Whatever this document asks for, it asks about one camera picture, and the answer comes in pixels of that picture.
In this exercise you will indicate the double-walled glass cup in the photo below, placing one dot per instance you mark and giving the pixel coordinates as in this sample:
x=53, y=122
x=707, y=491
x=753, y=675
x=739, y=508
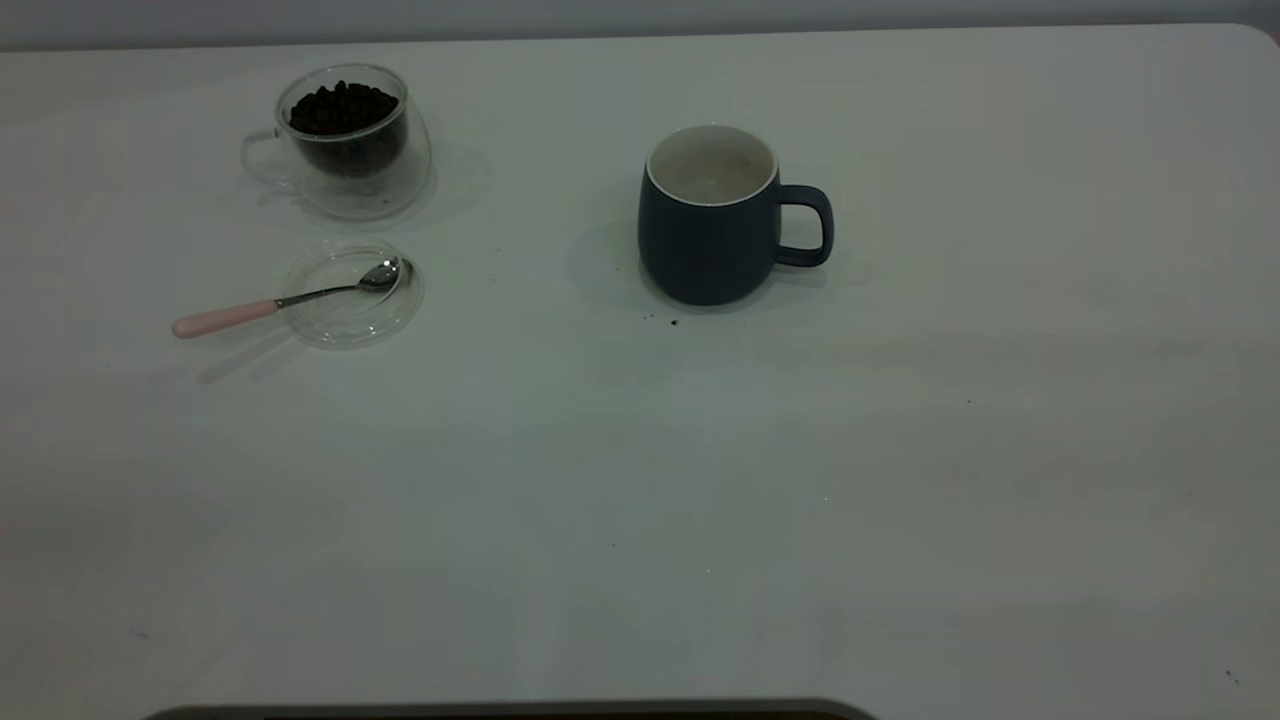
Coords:
x=390, y=190

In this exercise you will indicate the dark coffee beans pile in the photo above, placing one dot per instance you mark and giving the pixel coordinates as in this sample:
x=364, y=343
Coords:
x=345, y=112

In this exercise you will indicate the dark blue-grey ceramic mug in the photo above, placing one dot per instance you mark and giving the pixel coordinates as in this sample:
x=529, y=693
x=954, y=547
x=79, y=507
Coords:
x=705, y=250

